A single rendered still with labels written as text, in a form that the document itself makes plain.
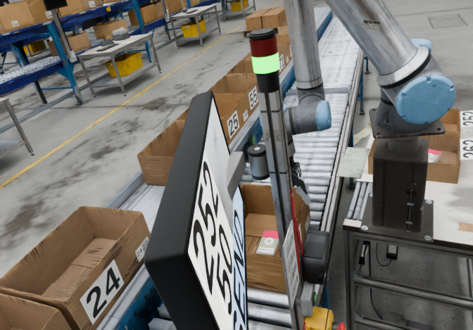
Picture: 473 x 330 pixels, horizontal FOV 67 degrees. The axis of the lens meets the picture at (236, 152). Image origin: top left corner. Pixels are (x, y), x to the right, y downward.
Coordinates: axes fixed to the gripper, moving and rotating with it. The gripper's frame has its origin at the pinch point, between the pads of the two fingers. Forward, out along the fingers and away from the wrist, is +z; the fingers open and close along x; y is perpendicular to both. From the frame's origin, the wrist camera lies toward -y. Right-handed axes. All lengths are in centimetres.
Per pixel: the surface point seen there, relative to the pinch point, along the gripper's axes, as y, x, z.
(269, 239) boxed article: 1.6, 13.7, 17.9
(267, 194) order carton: 20.2, 17.5, 9.4
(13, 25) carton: 325, 495, -100
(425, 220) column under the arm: 25, -43, 27
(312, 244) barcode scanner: -28.6, -13.6, -9.1
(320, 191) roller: 43.1, 0.5, 24.4
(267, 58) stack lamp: -37, -16, -62
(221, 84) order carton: 127, 78, -11
